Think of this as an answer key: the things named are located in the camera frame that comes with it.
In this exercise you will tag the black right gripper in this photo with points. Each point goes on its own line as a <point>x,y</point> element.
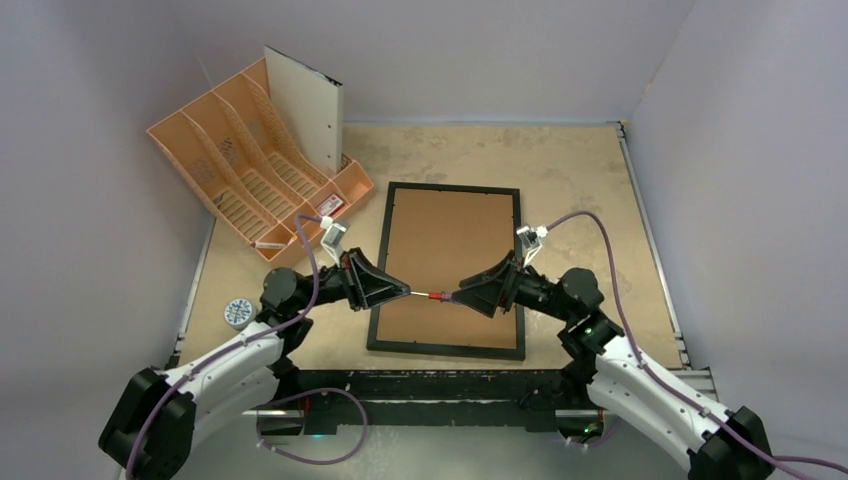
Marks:
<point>504,286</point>

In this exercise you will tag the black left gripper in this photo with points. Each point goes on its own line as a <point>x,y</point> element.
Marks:
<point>363,284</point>

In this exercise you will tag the black sunflower photo frame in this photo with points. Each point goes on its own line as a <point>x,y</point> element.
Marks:
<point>433,236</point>

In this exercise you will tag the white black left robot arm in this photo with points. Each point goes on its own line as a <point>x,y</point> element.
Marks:
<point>163,414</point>

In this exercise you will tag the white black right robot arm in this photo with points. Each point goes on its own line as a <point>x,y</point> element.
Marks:
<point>706,438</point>

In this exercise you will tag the small red white box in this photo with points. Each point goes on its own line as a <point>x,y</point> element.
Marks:
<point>331,206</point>

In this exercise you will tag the red white marker pen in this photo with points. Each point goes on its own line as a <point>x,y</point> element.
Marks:
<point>269,245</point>

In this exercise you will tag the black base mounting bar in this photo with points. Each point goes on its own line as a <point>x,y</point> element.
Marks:
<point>317,402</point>

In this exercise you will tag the blue patterned tape roll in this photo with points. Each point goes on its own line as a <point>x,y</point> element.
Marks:
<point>239,313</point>

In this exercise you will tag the white binder board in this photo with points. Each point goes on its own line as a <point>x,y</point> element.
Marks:
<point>310,104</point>

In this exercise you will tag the peach plastic file organizer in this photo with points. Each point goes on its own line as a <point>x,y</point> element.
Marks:
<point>233,150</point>

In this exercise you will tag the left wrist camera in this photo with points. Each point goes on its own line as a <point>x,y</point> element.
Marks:
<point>334,232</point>

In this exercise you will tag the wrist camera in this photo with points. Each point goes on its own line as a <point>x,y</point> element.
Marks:
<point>334,232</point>
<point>531,240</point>

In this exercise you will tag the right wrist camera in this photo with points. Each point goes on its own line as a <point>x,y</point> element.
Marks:
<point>531,240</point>

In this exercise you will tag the aluminium rail frame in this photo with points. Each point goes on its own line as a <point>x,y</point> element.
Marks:
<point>162,415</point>

